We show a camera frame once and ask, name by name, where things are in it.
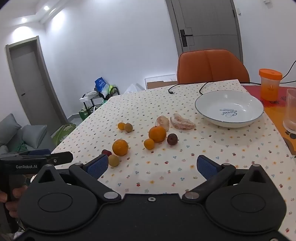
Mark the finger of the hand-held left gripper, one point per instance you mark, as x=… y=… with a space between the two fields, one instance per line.
x=62 y=158
x=39 y=152

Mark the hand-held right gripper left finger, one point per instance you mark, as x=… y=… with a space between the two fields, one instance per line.
x=98 y=165

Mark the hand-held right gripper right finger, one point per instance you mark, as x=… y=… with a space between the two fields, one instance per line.
x=207 y=169

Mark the bright red round fruit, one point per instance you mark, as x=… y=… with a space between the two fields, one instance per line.
x=106 y=152

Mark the yellow-brown longan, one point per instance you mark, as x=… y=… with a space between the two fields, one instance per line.
x=113 y=160

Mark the medium orange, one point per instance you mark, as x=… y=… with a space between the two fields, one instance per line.
x=120 y=147

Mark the dark red round fruit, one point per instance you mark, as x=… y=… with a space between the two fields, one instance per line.
x=172 y=139

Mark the small orange kumquat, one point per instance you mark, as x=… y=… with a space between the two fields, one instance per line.
x=149 y=144
x=121 y=125

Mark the brown longan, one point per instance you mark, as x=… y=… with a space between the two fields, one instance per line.
x=128 y=127

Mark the long peeled pomelo segment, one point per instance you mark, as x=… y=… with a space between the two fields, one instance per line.
x=182 y=122

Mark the large orange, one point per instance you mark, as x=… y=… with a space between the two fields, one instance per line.
x=157 y=134

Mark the white ceramic bowl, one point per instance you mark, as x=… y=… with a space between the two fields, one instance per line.
x=229 y=109

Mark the short peeled pomelo segment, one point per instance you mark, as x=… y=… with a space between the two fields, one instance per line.
x=162 y=122

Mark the person's left hand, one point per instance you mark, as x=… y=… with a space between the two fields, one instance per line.
x=19 y=191

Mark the grey sofa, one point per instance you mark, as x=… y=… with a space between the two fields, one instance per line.
x=44 y=141

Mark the grey sofa cushion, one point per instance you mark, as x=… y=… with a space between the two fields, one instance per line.
x=9 y=128
x=34 y=135

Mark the green cloth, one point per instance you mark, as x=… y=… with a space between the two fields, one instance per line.
x=22 y=146

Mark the light green floor bag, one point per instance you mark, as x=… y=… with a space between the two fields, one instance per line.
x=63 y=133

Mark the floral print tablecloth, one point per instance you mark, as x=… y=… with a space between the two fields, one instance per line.
x=161 y=162

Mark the black metal rack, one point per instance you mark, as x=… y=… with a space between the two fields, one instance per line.
x=92 y=102

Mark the plain grey door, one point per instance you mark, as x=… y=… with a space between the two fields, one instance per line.
x=32 y=85

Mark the white plastic bag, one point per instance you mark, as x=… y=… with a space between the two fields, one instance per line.
x=89 y=95

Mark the white and green bag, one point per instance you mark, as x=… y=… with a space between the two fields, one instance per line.
x=108 y=90

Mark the blue plastic bag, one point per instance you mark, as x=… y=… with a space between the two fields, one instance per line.
x=100 y=83

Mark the clear plastic bag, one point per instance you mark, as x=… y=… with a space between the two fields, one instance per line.
x=132 y=89

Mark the orange red table mat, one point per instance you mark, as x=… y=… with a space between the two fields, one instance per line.
x=275 y=115

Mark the white framed board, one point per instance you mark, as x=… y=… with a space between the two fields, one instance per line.
x=160 y=78

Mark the orange upholstered chair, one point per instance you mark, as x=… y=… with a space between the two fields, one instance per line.
x=211 y=67

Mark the ribbed clear drinking glass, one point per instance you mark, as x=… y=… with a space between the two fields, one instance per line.
x=291 y=111

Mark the orange lidded plastic jar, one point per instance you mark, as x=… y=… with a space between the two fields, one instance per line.
x=270 y=84

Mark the recessed ceiling light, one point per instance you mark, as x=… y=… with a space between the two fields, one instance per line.
x=46 y=7
x=23 y=20

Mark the grey door with lock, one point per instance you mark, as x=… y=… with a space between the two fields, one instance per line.
x=208 y=20

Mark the white wall switch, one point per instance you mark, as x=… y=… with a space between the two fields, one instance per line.
x=239 y=11

